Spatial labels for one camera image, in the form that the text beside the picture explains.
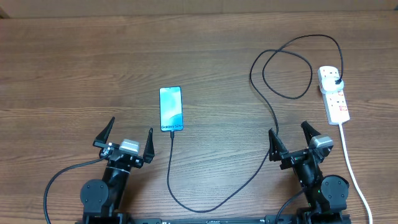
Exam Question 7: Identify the white charger plug adapter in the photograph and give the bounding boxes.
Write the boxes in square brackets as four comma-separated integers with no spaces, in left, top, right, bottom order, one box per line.
[320,77,345,94]

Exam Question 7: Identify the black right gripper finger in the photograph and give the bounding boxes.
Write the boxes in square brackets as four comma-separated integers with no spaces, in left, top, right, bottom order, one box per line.
[269,129,289,162]
[301,121,321,149]

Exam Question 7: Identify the Samsung Galaxy smartphone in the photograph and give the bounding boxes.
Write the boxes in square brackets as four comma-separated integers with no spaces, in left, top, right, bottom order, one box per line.
[159,86,184,132]

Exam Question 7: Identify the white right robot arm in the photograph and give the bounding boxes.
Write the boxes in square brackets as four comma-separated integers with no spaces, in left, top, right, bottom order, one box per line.
[264,121,351,223]

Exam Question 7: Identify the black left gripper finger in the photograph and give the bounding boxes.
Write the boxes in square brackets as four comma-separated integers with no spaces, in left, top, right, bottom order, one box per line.
[93,116,115,148]
[143,128,155,164]

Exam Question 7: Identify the white power strip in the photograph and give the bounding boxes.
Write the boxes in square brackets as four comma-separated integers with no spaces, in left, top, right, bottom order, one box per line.
[317,66,350,125]

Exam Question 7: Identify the white power strip cord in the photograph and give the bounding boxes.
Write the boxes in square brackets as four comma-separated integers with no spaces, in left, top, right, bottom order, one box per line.
[338,123,374,224]

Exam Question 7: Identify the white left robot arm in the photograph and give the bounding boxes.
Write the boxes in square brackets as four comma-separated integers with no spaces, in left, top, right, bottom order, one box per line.
[43,118,155,223]

